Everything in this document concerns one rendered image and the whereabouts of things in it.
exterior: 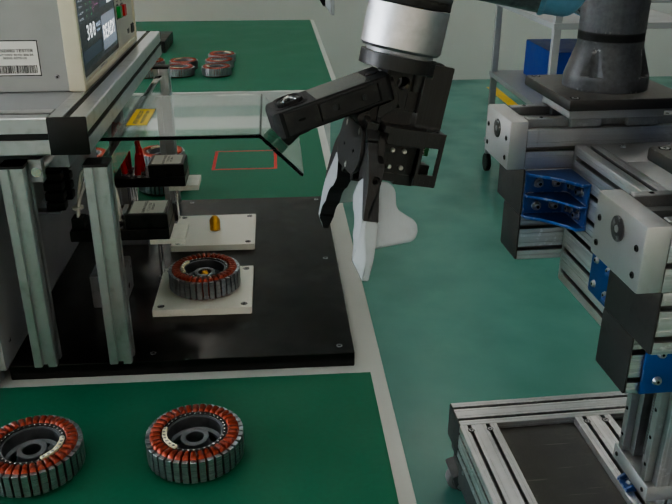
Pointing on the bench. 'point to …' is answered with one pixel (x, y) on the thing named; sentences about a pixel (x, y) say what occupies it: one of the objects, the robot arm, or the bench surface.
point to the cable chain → (57, 190)
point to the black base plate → (144, 275)
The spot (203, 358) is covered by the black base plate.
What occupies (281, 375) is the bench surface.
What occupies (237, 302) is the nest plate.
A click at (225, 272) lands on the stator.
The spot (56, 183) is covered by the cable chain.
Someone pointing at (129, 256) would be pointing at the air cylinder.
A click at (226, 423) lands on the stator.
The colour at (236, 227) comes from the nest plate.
